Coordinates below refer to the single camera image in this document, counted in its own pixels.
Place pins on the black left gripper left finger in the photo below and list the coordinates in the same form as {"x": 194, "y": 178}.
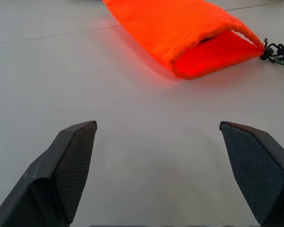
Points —
{"x": 61, "y": 170}

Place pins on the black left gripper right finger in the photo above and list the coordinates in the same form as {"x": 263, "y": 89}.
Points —
{"x": 258, "y": 170}

